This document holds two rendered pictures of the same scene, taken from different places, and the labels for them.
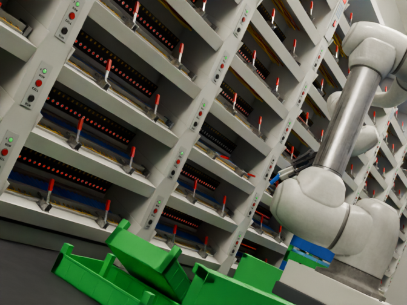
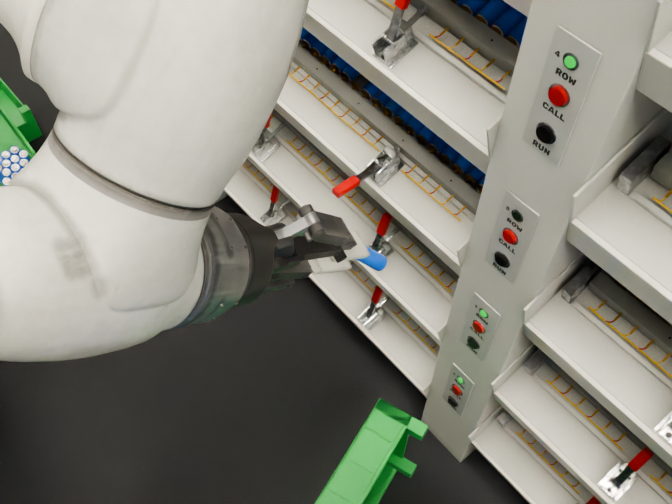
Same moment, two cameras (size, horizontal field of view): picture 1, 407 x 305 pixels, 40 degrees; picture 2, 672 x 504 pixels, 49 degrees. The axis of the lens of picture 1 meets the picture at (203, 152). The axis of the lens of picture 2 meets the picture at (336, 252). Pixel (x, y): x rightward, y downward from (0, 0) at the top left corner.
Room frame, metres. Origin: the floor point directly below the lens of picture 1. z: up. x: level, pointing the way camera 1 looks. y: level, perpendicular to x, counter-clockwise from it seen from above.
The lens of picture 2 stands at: (2.51, -0.76, 1.22)
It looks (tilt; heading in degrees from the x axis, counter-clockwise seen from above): 57 degrees down; 106
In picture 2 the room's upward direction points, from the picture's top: straight up
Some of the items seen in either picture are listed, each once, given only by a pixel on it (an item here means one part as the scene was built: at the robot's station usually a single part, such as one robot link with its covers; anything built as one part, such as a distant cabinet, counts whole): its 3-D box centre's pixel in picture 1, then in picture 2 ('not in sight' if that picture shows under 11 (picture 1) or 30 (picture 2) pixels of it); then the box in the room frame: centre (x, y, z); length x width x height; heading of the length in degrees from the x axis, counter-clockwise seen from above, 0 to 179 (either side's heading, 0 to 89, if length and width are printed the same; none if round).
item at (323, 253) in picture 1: (327, 252); not in sight; (2.59, -0.72, 0.36); 0.30 x 0.20 x 0.08; 58
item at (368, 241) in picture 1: (367, 234); not in sight; (1.69, -0.56, 0.44); 0.18 x 0.16 x 0.22; 87
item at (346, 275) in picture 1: (355, 278); not in sight; (1.71, -0.59, 0.30); 0.22 x 0.18 x 0.06; 142
